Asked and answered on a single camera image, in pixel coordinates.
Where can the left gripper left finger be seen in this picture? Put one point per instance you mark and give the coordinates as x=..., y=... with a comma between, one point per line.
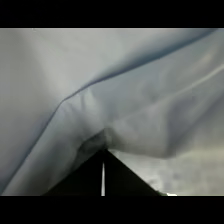
x=85, y=178

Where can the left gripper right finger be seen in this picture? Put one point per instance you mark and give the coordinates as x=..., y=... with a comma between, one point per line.
x=125, y=180

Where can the white shirt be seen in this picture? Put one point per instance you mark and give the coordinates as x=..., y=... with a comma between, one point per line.
x=100, y=73

